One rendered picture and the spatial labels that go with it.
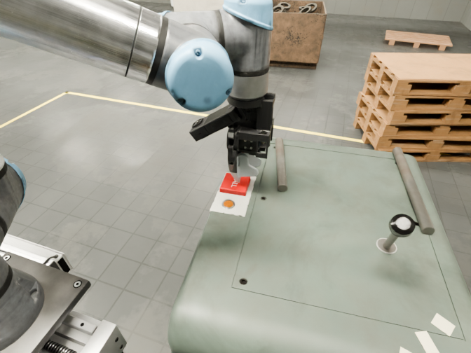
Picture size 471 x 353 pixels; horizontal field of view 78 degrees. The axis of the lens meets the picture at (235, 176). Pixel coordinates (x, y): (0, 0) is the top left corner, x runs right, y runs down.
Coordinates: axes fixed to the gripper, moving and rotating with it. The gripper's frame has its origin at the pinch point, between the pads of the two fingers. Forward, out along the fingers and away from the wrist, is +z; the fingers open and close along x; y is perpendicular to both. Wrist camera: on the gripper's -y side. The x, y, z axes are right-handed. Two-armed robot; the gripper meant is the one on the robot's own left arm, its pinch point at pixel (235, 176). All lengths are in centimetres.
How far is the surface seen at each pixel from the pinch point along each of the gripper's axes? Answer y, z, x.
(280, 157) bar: 8.9, 0.7, 10.5
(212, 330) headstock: 4.2, 3.8, -31.8
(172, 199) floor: -81, 128, 109
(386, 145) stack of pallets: 97, 111, 210
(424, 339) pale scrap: 34.2, 2.8, -26.1
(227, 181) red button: -1.9, 1.6, -0.1
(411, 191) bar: 38.3, 1.0, 5.2
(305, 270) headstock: 17.0, 2.8, -18.8
